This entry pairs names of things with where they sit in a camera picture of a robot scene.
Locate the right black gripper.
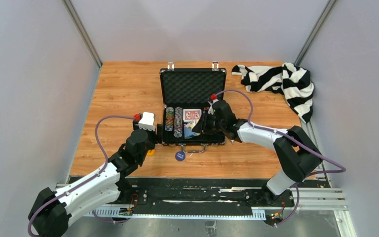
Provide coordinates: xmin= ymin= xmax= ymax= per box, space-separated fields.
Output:
xmin=193 ymin=111 xmax=226 ymax=135

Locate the blue backed playing cards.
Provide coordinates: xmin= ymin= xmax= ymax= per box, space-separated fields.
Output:
xmin=184 ymin=119 xmax=200 ymax=139

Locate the blue small blind button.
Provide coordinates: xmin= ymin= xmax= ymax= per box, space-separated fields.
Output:
xmin=175 ymin=151 xmax=186 ymax=161

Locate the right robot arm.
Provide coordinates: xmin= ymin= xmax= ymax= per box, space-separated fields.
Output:
xmin=193 ymin=100 xmax=322 ymax=206

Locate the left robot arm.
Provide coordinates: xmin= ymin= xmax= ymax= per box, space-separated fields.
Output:
xmin=27 ymin=112 xmax=157 ymax=237

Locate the red backed card deck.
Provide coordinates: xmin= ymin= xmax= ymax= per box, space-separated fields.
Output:
xmin=183 ymin=109 xmax=202 ymax=122

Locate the mixed chip column far left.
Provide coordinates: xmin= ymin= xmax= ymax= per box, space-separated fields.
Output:
xmin=165 ymin=107 xmax=175 ymax=131

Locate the blue tan chip column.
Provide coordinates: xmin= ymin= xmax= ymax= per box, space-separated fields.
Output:
xmin=174 ymin=107 xmax=183 ymax=138

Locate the yellow round button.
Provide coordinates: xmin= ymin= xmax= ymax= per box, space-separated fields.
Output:
xmin=147 ymin=150 xmax=155 ymax=156

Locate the black aluminium poker case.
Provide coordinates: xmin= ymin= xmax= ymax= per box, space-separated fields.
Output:
xmin=159 ymin=62 xmax=227 ymax=153

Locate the black white striped cloth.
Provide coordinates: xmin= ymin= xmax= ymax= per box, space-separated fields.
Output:
xmin=231 ymin=62 xmax=314 ymax=123

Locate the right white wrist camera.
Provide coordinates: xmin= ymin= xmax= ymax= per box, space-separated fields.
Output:
xmin=208 ymin=101 xmax=215 ymax=115

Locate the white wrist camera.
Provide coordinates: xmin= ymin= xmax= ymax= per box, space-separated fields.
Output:
xmin=208 ymin=101 xmax=215 ymax=115
xmin=138 ymin=112 xmax=155 ymax=131

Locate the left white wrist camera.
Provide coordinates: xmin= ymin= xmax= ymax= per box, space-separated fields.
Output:
xmin=138 ymin=112 xmax=155 ymax=131

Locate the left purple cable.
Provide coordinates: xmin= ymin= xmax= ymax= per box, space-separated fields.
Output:
xmin=27 ymin=115 xmax=138 ymax=237

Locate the purple cable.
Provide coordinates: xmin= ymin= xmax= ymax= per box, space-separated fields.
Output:
xmin=210 ymin=89 xmax=346 ymax=226
xmin=27 ymin=115 xmax=138 ymax=237

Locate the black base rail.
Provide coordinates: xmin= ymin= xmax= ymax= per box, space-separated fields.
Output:
xmin=84 ymin=177 xmax=347 ymax=226

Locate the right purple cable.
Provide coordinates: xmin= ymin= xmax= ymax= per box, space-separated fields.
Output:
xmin=210 ymin=89 xmax=346 ymax=226

